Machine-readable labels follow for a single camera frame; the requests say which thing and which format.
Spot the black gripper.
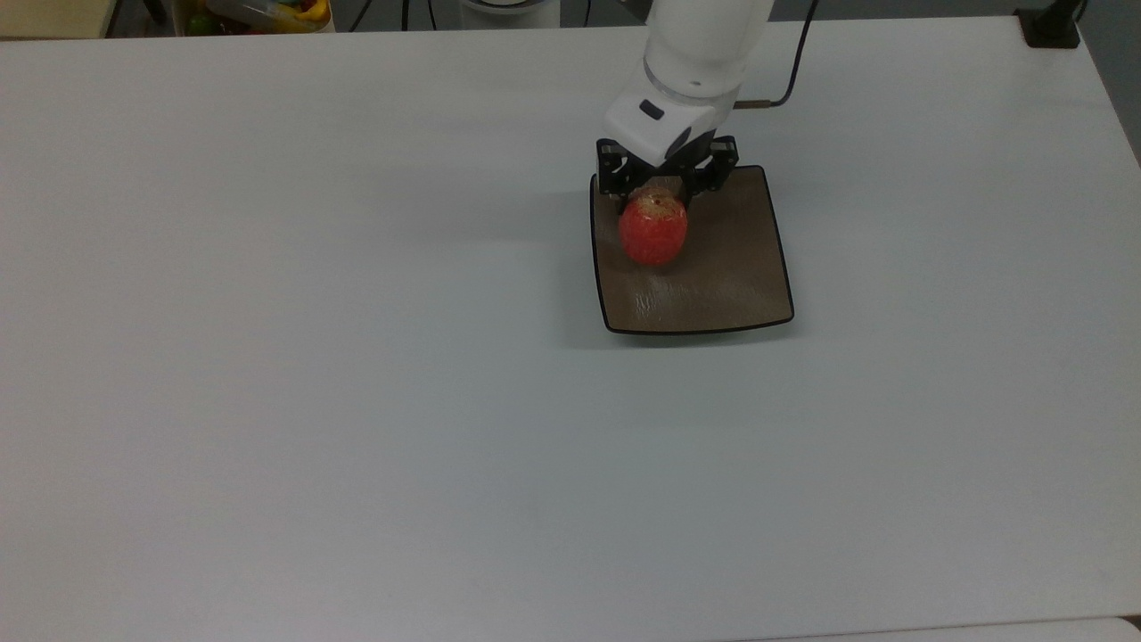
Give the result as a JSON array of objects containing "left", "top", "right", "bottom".
[{"left": 596, "top": 135, "right": 740, "bottom": 218}]

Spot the red apple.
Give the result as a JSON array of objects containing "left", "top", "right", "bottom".
[{"left": 619, "top": 190, "right": 690, "bottom": 268}]

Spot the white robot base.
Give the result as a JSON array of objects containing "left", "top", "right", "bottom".
[{"left": 458, "top": 0, "right": 563, "bottom": 30}]

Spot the brown square ceramic plate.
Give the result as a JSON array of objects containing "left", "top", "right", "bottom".
[{"left": 589, "top": 165, "right": 796, "bottom": 337}]

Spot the black table clamp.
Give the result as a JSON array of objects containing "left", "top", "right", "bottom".
[{"left": 1015, "top": 0, "right": 1083, "bottom": 50}]

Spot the bin of colourful toys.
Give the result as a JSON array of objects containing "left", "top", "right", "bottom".
[{"left": 174, "top": 0, "right": 336, "bottom": 37}]

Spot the wooden board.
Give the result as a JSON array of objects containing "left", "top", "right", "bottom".
[{"left": 0, "top": 0, "right": 122, "bottom": 39}]

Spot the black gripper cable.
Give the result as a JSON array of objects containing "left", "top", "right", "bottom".
[{"left": 733, "top": 0, "right": 820, "bottom": 111}]

